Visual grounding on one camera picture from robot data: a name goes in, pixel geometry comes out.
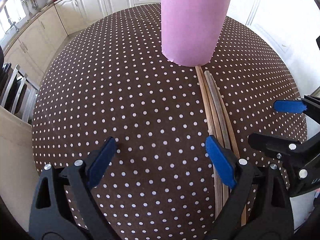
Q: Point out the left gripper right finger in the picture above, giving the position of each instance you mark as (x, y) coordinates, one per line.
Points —
(258, 206)

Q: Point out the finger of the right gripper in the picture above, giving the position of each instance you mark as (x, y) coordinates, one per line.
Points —
(294, 154)
(309, 105)

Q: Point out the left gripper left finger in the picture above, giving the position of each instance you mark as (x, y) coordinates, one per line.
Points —
(63, 206)

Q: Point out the pink cylindrical utensil holder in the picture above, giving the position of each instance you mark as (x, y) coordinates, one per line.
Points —
(190, 29)

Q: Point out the cream lower kitchen cabinets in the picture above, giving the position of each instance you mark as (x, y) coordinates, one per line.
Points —
(35, 45)

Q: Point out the kitchen faucet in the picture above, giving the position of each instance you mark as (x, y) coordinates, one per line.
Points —
(12, 25)

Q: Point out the white door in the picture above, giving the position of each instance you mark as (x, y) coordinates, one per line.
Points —
(291, 28)

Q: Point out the metal storage rack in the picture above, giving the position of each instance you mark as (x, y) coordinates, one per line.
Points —
(18, 93)

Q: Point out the brown polka dot tablecloth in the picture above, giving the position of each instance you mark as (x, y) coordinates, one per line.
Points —
(112, 80)

